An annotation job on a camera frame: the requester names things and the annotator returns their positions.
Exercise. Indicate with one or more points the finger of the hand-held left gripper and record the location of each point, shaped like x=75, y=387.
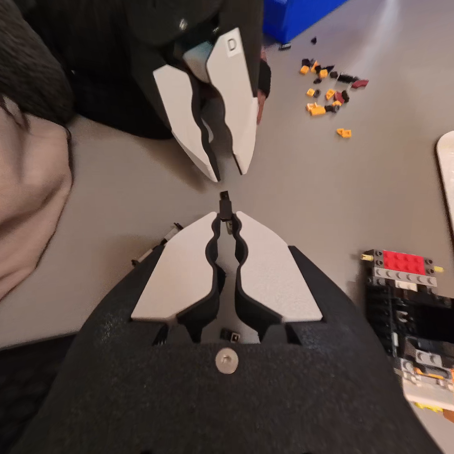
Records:
x=237, y=106
x=177, y=106

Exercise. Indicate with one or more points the person's left forearm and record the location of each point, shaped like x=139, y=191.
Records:
x=99, y=71

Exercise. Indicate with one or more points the long black brick plate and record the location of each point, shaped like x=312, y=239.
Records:
x=225, y=205

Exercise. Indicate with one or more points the white tray with parts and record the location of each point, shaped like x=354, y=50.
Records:
x=447, y=177

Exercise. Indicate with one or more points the beige sweatshirt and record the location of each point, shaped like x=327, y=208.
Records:
x=32, y=195

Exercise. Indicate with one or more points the orange grey black brick assembly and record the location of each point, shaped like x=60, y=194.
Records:
x=170, y=234

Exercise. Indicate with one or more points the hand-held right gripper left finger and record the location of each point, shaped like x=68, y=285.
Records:
x=177, y=276

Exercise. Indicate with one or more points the grey desk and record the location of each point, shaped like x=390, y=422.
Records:
x=319, y=177

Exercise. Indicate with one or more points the dark fleece jacket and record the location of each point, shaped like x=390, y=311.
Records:
x=28, y=64

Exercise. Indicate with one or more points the small orange bracket brick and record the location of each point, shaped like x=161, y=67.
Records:
x=344, y=132

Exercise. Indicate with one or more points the pile of small loose bricks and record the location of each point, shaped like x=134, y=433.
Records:
x=330, y=92

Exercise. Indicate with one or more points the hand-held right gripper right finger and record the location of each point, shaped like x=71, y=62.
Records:
x=280, y=276

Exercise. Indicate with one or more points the black toy car chassis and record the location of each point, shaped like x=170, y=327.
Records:
x=404, y=262

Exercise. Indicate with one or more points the blue plastic storage bin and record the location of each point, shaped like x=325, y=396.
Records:
x=294, y=17

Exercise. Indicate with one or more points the person's left hand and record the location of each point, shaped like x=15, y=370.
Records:
x=261, y=108

